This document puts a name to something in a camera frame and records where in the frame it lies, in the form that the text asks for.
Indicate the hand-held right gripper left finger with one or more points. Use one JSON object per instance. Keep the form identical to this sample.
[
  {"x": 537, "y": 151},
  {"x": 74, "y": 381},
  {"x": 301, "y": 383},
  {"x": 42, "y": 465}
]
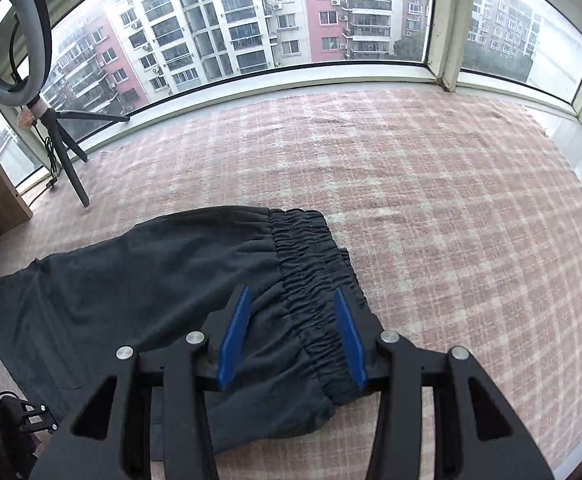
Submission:
[{"x": 233, "y": 340}]

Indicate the pink plaid blanket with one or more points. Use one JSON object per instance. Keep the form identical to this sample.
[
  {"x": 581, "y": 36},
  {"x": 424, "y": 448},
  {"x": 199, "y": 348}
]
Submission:
[{"x": 446, "y": 210}]

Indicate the dark grey pants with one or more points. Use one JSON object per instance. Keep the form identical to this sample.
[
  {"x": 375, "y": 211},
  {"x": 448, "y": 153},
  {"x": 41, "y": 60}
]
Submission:
[{"x": 146, "y": 280}]

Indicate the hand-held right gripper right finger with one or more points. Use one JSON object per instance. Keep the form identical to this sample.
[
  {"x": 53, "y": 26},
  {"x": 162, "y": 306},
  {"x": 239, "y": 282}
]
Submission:
[{"x": 351, "y": 345}]

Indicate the black tripod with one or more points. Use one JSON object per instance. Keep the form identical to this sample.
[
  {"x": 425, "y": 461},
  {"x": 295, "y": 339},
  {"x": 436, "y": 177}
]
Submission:
[{"x": 68, "y": 160}]

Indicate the white window frame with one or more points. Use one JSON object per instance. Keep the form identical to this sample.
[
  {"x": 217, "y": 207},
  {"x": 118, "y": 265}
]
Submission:
[{"x": 441, "y": 20}]

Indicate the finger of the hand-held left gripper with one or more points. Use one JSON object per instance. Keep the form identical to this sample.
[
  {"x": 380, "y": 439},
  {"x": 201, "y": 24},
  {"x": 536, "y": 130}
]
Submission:
[{"x": 38, "y": 417}]

